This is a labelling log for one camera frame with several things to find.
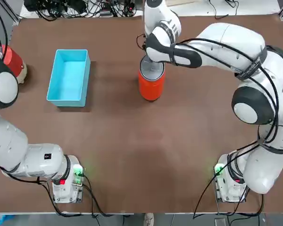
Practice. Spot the grey round bin lid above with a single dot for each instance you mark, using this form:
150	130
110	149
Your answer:
153	73

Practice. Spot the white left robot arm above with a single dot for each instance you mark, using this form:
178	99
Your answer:
11	146

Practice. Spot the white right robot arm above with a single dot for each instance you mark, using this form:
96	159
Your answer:
226	47

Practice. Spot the orange cylindrical bin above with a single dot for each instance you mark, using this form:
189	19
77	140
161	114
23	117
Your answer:
152	90

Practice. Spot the blue plastic tray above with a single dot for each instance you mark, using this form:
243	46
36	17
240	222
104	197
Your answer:
68	75

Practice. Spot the black power adapter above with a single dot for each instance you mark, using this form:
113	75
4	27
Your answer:
106	13

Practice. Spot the light wooden board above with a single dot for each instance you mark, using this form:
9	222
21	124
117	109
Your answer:
184	2

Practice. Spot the small grey box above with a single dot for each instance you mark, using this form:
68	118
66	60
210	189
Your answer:
219	221

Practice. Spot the red cylinder on beige base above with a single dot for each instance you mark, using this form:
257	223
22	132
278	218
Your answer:
13	60

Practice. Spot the blue plastic item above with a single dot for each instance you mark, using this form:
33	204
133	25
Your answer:
1	220

